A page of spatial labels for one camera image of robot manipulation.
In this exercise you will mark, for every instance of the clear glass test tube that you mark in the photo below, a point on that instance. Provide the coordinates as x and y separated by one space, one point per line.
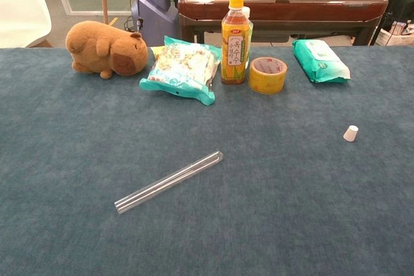
168 181

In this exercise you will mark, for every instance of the white rubber stopper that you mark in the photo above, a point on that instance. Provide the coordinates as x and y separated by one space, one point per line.
350 133

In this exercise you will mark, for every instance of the teal snack bag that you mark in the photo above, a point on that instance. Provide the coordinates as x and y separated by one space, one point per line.
181 69

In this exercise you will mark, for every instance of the yellow packing tape roll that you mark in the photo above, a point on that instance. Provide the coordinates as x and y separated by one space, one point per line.
266 83

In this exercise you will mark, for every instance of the blue table mat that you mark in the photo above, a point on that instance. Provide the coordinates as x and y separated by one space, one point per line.
226 192

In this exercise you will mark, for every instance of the yellow-capped tea bottle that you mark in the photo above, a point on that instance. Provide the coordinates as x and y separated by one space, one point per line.
234 49

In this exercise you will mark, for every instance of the clear white-capped bottle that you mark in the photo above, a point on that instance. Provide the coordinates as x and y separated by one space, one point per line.
247 12

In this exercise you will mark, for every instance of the green wet wipes pack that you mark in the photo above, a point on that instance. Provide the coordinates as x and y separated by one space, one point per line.
320 62

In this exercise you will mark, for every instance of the brown capybara plush toy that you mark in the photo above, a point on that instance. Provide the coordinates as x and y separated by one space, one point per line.
97 49

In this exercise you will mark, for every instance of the brown mahjong table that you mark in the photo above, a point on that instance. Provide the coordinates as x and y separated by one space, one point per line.
291 11

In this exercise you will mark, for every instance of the black tripod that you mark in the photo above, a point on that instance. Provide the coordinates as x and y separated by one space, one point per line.
374 37

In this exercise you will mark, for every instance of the white storage box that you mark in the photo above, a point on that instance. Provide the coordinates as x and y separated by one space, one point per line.
388 37

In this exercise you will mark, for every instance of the white plastic chair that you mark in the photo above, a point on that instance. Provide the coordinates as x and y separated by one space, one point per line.
19 4

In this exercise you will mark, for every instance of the blue-grey machine pedestal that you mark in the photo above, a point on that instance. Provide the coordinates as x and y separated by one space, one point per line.
155 14

